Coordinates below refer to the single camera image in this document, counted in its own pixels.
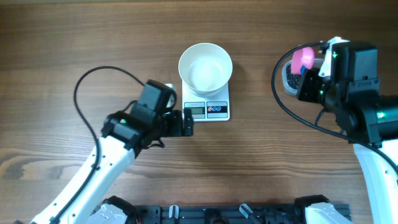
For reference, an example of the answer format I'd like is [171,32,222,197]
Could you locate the pink scoop blue handle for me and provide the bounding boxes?
[291,47,315,75]

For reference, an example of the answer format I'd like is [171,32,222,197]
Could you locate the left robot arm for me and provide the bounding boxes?
[32,80,193,223]

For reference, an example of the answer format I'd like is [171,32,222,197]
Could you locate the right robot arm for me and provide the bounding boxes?
[291,40,397,223]

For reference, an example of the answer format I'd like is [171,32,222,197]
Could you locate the white digital kitchen scale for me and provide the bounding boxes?
[182,83,230,122]

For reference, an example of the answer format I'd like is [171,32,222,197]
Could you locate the white ceramic bowl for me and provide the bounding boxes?
[178,43,233,95]

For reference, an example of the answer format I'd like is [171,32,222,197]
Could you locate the black beans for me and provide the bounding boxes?
[285,64,301,90]

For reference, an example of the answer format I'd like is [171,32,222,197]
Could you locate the clear plastic container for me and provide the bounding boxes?
[282,58,323,102]

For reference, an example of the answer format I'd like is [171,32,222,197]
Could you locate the right black cable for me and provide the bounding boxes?
[271,42,398,178]

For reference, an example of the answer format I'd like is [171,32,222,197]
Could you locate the black cable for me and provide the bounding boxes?
[49,65,147,224]
[271,42,398,178]

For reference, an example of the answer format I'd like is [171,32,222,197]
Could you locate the left black cable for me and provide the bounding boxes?
[49,65,147,224]

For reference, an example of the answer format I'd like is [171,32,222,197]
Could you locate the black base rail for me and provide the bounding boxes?
[93,195,352,224]

